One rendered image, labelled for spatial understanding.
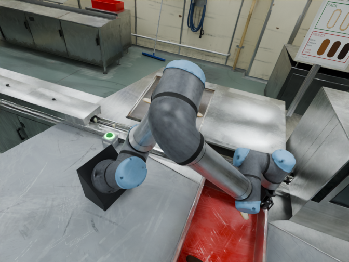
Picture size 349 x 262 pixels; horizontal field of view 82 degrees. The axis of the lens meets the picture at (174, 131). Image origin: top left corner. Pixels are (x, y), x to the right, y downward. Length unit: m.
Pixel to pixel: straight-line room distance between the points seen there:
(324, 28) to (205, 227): 1.41
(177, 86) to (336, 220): 0.95
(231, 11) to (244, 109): 3.27
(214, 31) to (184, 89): 4.29
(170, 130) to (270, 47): 4.09
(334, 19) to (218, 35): 3.22
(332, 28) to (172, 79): 1.38
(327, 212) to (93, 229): 1.01
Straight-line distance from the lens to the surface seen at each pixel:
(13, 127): 2.04
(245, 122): 1.47
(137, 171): 0.80
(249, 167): 0.73
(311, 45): 1.74
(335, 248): 1.27
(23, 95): 1.73
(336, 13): 1.72
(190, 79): 0.49
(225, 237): 1.03
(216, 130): 1.35
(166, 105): 0.43
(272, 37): 4.40
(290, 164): 0.77
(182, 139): 0.43
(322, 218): 1.18
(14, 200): 1.22
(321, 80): 2.83
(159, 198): 1.06
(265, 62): 4.52
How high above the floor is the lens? 1.73
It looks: 40 degrees down
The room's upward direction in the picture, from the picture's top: 8 degrees clockwise
